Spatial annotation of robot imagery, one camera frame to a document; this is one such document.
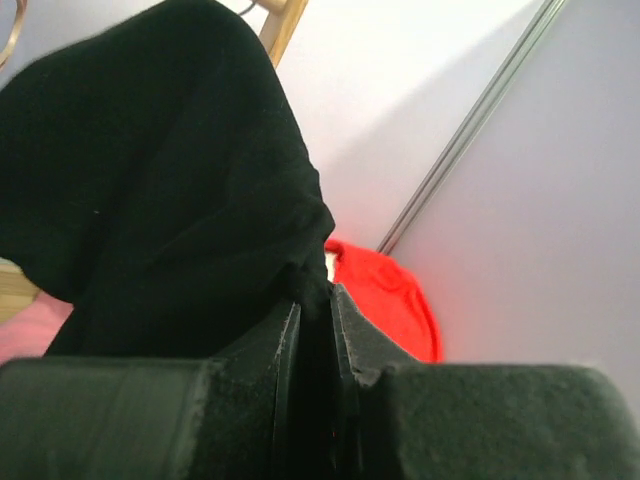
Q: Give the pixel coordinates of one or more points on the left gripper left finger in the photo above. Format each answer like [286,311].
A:
[103,418]

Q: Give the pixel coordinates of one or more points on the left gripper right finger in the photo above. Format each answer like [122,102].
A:
[399,418]

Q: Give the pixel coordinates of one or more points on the black t shirt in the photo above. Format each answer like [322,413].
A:
[155,178]

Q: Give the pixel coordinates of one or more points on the pink t shirt on hanger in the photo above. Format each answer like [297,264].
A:
[30,332]

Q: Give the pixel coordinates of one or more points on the beige empty hanger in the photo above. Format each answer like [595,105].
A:
[15,31]

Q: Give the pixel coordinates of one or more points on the red orange cloth on basket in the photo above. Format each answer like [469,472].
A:
[391,298]

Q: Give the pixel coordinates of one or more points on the white cloth in back basket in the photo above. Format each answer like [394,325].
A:
[332,263]

